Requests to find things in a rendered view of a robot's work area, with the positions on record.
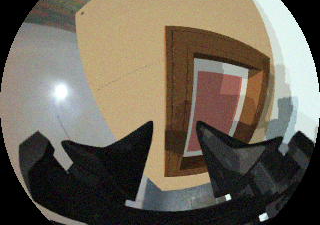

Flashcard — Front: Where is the brown wooden picture frame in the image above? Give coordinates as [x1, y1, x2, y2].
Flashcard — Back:
[164, 26, 271, 177]

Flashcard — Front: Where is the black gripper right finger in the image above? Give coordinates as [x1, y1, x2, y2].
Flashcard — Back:
[196, 121, 284, 198]

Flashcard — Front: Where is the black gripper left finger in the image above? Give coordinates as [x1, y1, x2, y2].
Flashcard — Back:
[61, 121, 153, 202]

